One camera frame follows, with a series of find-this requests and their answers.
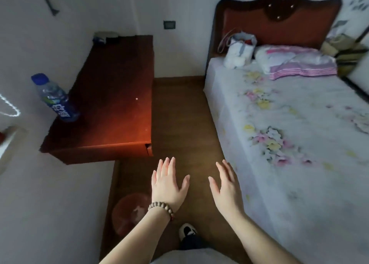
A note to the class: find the person's left hand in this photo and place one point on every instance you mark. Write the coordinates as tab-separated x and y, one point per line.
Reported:
165	186

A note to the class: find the person's right forearm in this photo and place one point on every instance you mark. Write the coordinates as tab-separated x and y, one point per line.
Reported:
259	243

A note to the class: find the person's dark trousers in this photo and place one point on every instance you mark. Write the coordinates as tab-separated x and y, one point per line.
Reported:
193	243

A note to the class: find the black white sneaker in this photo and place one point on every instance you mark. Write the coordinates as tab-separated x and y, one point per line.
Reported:
187	231

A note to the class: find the dark wall switch plate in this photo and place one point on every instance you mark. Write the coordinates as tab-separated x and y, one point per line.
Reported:
169	24

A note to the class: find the yellow-topped black nightstand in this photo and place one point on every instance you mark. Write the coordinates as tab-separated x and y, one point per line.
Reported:
346	46

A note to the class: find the blue tissue pack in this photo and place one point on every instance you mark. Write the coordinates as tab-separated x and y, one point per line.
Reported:
99	40

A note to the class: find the person's left forearm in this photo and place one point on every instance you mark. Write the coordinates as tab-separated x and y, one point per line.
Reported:
135	243

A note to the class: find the white door with brown frame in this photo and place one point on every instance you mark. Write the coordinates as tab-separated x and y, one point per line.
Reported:
360	76

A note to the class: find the pale green glasses case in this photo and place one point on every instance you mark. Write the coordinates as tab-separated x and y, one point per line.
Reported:
106	34

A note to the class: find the red brown wooden headboard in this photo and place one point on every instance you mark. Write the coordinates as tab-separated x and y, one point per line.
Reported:
288	27

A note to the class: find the person's right hand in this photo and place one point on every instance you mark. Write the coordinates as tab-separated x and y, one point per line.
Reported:
229	197

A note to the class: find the bed with white floral sheet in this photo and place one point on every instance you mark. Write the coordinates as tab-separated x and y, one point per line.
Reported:
302	157

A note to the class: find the red waste bin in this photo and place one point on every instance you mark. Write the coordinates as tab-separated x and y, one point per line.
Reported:
126	215

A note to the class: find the person's grey shirt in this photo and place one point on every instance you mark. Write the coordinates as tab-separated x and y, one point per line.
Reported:
196	258

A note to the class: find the red wooden desk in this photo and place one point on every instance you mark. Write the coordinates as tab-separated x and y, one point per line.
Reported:
109	99

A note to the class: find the blue capped water bottle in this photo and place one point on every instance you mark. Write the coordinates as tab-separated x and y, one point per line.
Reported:
54	99

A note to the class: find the dark wall bracket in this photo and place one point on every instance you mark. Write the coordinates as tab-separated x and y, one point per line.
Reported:
49	0

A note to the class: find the pink purple banded pillow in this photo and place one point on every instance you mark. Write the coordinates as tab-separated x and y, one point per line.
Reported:
288	59

